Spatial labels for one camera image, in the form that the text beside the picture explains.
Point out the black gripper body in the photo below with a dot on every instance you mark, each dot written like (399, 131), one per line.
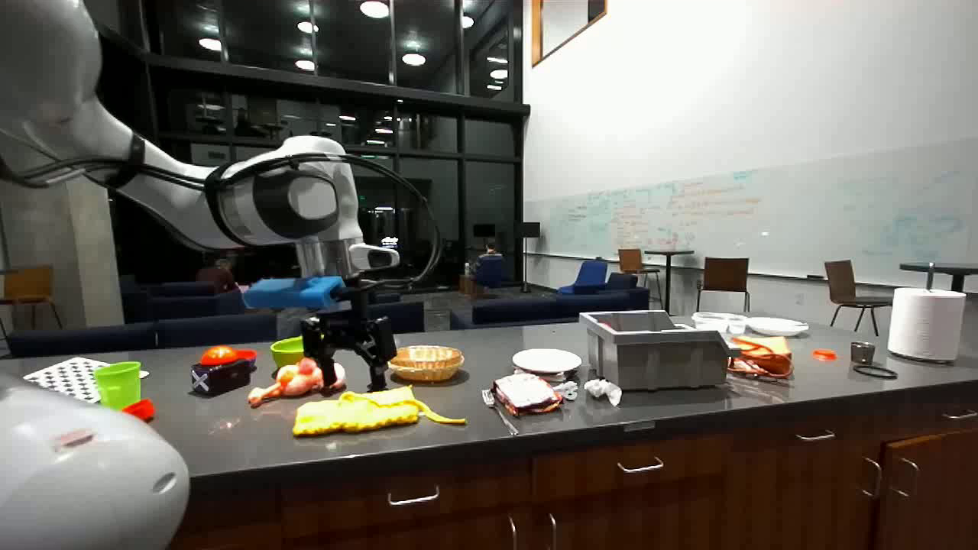
(356, 316)

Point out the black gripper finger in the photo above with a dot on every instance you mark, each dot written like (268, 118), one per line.
(318, 355)
(380, 353)

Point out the packet of noodles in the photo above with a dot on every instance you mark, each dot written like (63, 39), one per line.
(523, 391)

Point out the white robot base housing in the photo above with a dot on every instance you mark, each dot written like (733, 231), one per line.
(80, 478)

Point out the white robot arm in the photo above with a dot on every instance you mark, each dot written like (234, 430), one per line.
(276, 199)

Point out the orange bread packet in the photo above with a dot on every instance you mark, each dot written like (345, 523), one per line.
(763, 355)

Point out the green plastic bowl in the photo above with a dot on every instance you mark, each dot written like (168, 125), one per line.
(284, 353)

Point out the plush chicken toy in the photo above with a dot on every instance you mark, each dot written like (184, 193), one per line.
(290, 383)

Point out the wicker basket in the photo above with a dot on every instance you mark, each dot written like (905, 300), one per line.
(426, 364)

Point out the yellow knitted cloth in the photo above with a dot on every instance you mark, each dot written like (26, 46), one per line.
(356, 413)

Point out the orange plastic bowl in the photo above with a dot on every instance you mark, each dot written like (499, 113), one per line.
(226, 355)

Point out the black box with white cross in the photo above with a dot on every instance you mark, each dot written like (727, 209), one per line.
(218, 379)

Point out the seated person in blue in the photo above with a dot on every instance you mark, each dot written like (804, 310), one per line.
(494, 269)

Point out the white plate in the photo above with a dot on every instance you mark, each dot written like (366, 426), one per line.
(549, 361)

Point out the dark blue sofa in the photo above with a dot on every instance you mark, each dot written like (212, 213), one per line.
(122, 335)
(552, 306)

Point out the small red object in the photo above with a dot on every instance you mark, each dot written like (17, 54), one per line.
(143, 410)

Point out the green plastic cup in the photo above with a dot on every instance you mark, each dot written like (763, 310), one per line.
(116, 386)

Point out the blue armchair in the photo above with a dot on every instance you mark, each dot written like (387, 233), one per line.
(592, 276)

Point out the white crumpled wrapper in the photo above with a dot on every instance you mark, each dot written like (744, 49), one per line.
(599, 389)

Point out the checkered cloth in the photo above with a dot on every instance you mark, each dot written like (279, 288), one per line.
(63, 379)

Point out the small wooden chair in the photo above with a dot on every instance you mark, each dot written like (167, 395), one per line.
(630, 261)

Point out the metal bin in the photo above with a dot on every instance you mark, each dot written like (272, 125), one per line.
(657, 361)

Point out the high round table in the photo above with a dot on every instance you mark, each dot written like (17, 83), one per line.
(668, 255)

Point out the white dish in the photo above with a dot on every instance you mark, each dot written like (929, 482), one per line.
(776, 328)
(718, 321)

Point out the brown chair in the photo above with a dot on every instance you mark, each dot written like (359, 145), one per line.
(727, 276)
(846, 281)

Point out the small orange object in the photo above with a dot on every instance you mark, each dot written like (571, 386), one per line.
(823, 355)

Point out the paper towel roll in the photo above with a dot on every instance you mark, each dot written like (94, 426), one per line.
(925, 324)

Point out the dark table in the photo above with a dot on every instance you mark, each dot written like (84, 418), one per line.
(943, 269)

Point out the blue wrist camera box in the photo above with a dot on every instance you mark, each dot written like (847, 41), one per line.
(290, 294)

